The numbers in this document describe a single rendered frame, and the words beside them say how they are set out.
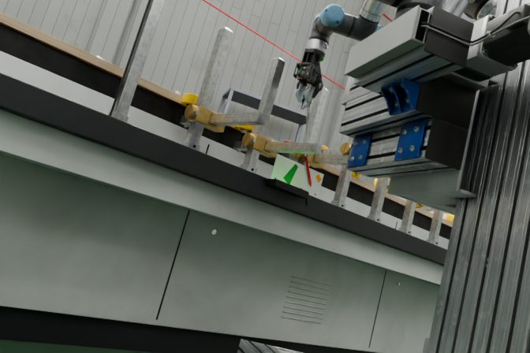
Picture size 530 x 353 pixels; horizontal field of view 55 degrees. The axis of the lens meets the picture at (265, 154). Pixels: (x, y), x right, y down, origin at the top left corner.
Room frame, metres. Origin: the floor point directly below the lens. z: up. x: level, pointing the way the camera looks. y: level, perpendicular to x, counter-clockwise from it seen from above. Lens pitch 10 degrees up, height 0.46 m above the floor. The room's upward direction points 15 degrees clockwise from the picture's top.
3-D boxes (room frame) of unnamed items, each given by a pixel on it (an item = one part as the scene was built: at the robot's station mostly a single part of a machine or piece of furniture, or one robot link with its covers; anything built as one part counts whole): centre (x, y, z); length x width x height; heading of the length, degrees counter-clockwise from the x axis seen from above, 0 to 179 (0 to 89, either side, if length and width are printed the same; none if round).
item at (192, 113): (1.62, 0.22, 0.82); 0.14 x 0.06 x 0.05; 129
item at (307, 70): (1.74, -0.07, 1.12); 0.09 x 0.08 x 0.12; 149
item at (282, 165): (1.88, -0.14, 0.75); 0.26 x 0.01 x 0.10; 129
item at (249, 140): (1.78, 0.03, 0.81); 0.14 x 0.06 x 0.05; 129
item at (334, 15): (1.66, -0.11, 1.28); 0.11 x 0.11 x 0.08; 7
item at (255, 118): (1.59, 0.17, 0.81); 0.44 x 0.03 x 0.04; 39
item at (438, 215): (2.55, -0.93, 0.87); 0.04 x 0.04 x 0.48; 39
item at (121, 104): (1.45, 0.44, 0.93); 0.05 x 0.05 x 0.45; 39
